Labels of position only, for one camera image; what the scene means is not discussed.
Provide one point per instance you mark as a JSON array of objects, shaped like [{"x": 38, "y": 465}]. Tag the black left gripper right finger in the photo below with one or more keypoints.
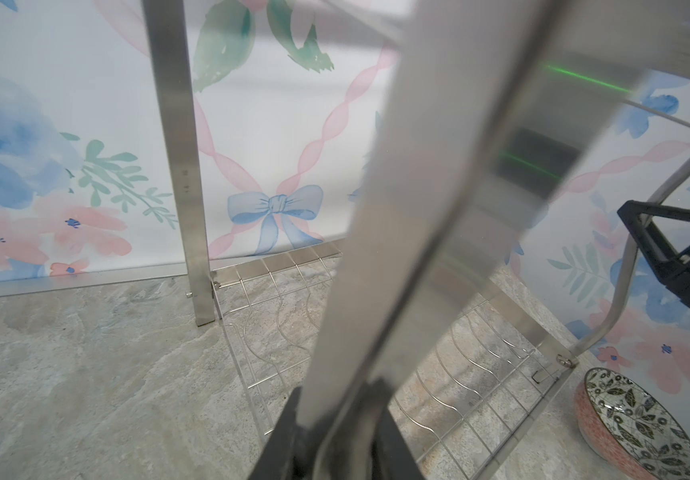
[{"x": 392, "y": 457}]

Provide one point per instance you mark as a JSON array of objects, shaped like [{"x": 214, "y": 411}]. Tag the stainless steel dish rack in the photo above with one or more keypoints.
[{"x": 493, "y": 104}]

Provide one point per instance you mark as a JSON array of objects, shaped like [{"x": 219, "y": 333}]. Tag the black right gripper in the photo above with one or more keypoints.
[{"x": 670, "y": 266}]

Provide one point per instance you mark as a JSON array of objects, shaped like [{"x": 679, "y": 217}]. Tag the black leaf pattern pink bowl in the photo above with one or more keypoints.
[{"x": 629, "y": 428}]

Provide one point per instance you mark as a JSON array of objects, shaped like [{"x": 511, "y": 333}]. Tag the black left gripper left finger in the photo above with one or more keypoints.
[{"x": 294, "y": 442}]

